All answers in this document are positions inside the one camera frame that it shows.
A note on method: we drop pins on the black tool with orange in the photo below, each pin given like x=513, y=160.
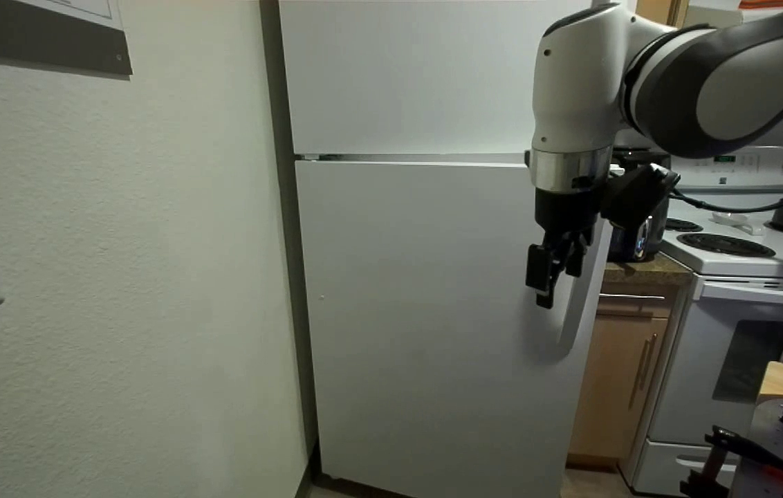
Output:
x=727, y=443

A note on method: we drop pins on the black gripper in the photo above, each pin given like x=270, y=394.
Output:
x=568, y=228

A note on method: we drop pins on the white electric stove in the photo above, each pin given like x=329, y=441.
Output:
x=732, y=322

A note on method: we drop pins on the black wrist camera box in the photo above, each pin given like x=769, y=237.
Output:
x=632, y=192

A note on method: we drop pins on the wooden kitchen cabinet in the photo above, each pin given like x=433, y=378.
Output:
x=638, y=303

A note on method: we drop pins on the dark framed wall picture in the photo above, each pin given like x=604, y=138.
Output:
x=63, y=41

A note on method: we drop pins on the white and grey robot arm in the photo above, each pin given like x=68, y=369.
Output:
x=693, y=91

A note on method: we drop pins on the white bottom fridge door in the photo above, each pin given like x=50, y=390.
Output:
x=436, y=369

